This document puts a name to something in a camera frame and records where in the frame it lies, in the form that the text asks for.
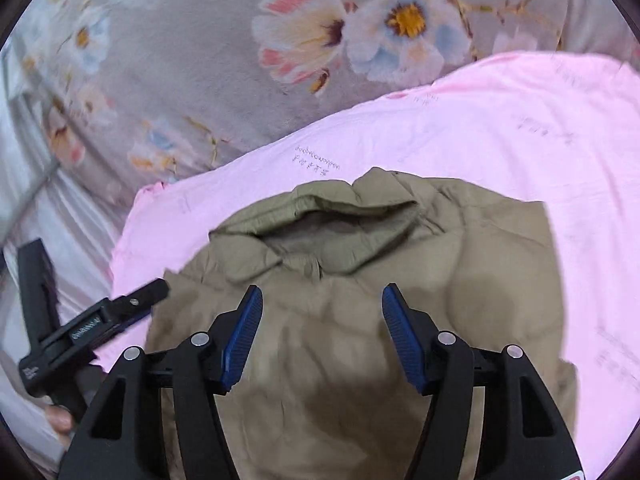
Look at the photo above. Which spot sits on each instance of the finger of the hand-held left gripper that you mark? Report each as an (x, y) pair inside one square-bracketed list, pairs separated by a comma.
[(140, 300)]

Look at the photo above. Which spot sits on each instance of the khaki padded jacket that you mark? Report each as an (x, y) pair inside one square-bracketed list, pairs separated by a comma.
[(340, 300)]

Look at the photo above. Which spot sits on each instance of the white satin cloth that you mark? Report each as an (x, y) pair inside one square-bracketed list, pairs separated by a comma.
[(65, 220)]

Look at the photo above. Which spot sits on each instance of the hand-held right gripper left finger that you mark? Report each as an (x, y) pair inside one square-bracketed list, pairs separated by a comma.
[(245, 332)]

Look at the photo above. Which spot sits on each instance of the pink bed sheet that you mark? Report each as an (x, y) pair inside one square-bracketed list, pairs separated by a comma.
[(500, 125)]

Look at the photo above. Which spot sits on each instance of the grey floral blanket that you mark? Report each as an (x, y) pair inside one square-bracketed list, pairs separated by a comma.
[(200, 60)]

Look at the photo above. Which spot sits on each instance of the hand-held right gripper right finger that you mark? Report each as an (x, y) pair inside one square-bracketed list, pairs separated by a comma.
[(400, 332)]

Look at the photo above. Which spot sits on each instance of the person's left hand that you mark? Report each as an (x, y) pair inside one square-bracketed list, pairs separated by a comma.
[(57, 420)]

